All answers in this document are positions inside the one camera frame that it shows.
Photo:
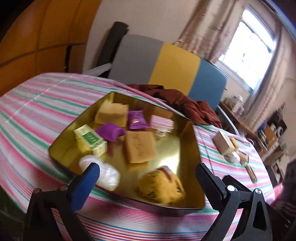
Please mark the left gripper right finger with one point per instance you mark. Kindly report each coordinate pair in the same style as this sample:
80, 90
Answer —
213, 187

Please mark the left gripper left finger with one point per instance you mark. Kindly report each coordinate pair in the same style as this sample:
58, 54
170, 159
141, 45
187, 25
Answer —
82, 185

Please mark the white plastic bag ball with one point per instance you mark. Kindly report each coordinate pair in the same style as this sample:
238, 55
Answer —
109, 177

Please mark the cream cardboard box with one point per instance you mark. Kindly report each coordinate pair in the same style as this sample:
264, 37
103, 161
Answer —
223, 144

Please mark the green tea box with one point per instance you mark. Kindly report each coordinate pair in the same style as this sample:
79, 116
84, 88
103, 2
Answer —
89, 142

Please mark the yellow knit sock bundle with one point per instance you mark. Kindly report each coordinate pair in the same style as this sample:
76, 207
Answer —
162, 186

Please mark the purple snack pouch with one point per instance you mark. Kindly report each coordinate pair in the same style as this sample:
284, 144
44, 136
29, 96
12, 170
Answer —
110, 132

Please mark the large yellow sponge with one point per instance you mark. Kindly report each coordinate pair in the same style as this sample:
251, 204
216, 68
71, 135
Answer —
140, 146

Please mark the small yellow sponge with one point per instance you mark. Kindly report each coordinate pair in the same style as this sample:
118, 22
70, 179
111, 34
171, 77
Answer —
110, 112

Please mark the purple packet with label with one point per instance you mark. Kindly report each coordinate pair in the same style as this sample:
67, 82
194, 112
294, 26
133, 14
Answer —
136, 120

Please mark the wooden desk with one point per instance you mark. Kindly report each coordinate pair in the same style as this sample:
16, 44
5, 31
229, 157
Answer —
241, 126

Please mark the gold metal tray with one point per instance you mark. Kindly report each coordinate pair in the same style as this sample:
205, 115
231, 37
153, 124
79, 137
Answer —
178, 150

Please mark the dark red cloth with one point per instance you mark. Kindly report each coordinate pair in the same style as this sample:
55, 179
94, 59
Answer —
199, 112

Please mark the striped tablecloth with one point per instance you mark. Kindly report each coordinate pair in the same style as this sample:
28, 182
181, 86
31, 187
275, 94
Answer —
33, 115

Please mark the white carton on desk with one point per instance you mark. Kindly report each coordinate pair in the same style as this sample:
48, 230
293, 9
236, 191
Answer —
236, 103

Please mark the grey yellow blue chair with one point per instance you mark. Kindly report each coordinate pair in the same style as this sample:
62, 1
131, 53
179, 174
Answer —
143, 60

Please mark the patterned curtain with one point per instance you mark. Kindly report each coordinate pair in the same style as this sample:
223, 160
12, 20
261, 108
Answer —
211, 28

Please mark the wooden wardrobe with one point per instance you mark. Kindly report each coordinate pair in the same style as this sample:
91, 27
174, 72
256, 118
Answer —
48, 36

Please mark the black rolled mat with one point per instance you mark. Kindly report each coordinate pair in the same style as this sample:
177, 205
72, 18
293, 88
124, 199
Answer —
112, 41

